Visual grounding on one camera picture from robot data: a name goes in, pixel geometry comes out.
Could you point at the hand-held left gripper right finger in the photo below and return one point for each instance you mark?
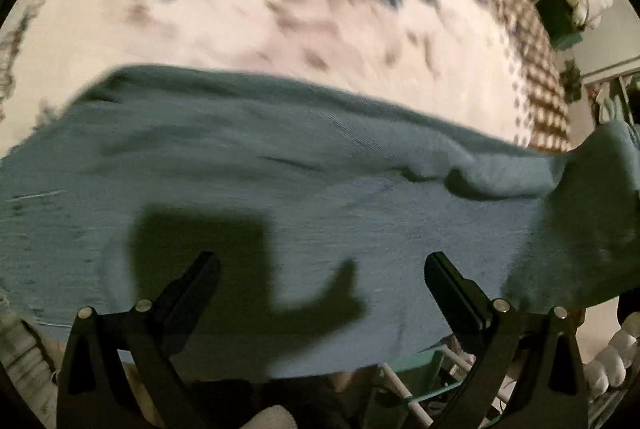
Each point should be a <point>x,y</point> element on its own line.
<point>450,281</point>

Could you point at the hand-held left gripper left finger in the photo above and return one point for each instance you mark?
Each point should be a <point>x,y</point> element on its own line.
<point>197,281</point>

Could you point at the teal blue towel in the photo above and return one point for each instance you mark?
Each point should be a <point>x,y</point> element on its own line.
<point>300,189</point>

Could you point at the white chunky knit cloth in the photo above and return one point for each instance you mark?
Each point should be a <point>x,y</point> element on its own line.
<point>612,359</point>

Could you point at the patterned cream brown blanket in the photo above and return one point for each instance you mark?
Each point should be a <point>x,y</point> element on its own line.
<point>310,9</point>

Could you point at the green and white frame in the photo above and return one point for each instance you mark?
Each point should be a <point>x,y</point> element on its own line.
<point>425,389</point>

